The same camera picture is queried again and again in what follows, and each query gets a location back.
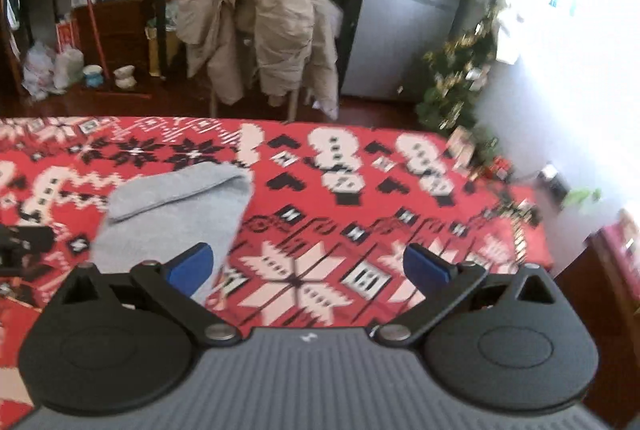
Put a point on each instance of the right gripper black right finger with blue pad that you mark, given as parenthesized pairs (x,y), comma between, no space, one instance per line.
(509,343)

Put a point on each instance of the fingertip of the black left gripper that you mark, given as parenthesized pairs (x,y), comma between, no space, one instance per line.
(22,247)

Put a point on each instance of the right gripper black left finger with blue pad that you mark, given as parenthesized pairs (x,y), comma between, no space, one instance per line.
(111,343)

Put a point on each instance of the grey knitted sweater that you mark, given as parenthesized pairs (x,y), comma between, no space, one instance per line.
(159,217)

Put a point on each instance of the white plastic bag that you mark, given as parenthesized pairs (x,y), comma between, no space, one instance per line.
(46,72)

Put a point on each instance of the blue ceramic pet bowl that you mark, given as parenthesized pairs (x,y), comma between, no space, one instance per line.
(94,76)

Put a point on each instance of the white ceramic pet bowl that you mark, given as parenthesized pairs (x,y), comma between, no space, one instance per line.
(124,77)

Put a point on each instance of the red and white box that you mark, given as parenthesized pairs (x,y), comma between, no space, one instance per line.
(67,36)

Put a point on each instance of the red patterned christmas blanket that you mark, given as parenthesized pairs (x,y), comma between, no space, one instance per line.
(321,243)

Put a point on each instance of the decorated christmas tree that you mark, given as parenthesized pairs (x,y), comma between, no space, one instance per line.
(452,80)

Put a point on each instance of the beige jacket on chair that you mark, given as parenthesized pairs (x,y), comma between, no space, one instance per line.
(282,46)

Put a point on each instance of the silver refrigerator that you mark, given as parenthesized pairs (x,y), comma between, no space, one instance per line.
(400,5)

